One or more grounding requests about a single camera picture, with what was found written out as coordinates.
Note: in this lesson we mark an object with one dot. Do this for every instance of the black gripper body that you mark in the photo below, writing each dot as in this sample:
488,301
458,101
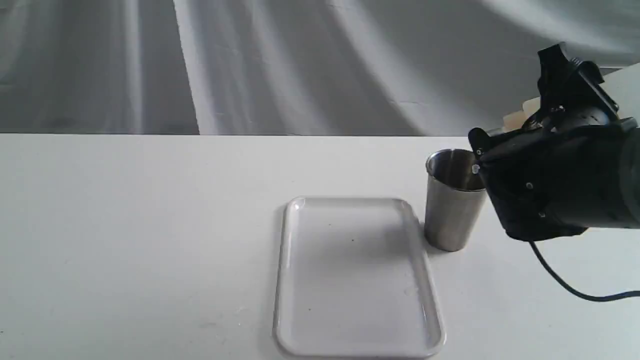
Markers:
585,171

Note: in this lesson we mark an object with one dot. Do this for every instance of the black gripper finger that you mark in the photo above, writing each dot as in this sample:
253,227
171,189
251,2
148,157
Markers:
515,143

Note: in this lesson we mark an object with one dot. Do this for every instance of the translucent plastic squeeze bottle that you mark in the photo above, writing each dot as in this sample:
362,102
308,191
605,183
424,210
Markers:
622,85

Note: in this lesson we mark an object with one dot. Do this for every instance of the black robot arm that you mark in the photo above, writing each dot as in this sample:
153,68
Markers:
572,165

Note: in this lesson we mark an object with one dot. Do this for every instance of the stainless steel cup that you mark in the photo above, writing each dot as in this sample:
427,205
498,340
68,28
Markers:
455,196

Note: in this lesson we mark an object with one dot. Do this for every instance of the grey fabric backdrop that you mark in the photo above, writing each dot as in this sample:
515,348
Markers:
291,67

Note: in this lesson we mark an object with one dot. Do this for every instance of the white plastic tray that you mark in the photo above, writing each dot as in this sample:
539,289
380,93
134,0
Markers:
354,282

